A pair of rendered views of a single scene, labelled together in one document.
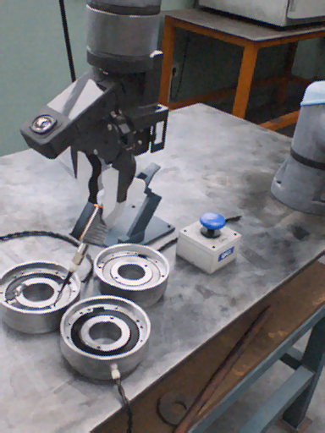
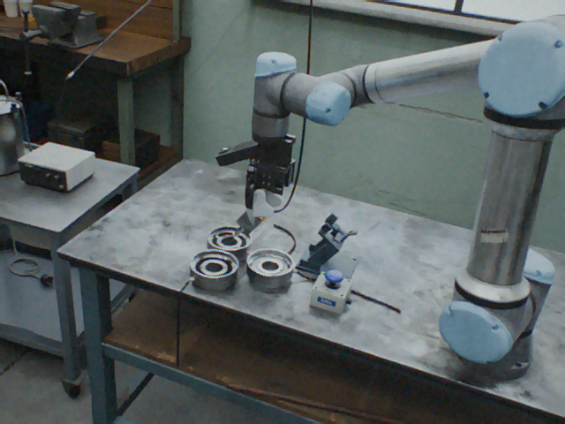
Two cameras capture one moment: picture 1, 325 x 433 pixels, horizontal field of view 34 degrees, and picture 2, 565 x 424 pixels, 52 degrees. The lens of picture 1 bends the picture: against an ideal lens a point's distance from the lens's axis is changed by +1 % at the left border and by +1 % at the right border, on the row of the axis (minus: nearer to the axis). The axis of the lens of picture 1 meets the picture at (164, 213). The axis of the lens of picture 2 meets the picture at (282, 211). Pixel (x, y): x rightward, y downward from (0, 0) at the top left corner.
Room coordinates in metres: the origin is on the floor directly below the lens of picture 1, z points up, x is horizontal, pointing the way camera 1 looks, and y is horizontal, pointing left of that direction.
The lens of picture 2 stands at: (0.22, -0.97, 1.57)
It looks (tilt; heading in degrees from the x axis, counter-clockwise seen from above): 29 degrees down; 69
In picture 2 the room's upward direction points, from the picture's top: 6 degrees clockwise
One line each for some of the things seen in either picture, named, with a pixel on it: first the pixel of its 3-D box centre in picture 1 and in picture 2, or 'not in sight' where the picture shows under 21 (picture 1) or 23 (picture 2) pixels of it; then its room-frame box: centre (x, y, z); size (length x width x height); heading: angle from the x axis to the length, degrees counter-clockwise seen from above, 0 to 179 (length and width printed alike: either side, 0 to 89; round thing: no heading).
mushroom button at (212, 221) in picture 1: (211, 230); (333, 282); (0.69, -0.07, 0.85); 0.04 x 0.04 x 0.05
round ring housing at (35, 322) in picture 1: (38, 297); (229, 245); (0.52, 0.15, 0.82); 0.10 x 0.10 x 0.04
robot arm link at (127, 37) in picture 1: (119, 30); (271, 122); (0.57, 0.07, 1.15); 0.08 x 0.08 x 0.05
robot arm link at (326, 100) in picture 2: not in sight; (321, 98); (0.64, -0.01, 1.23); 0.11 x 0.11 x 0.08; 33
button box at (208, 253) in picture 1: (210, 242); (334, 292); (0.69, -0.08, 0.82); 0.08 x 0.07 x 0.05; 142
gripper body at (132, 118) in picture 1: (121, 104); (270, 161); (0.57, 0.06, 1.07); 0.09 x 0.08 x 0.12; 143
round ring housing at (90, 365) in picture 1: (105, 337); (214, 270); (0.46, 0.05, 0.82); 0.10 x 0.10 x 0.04
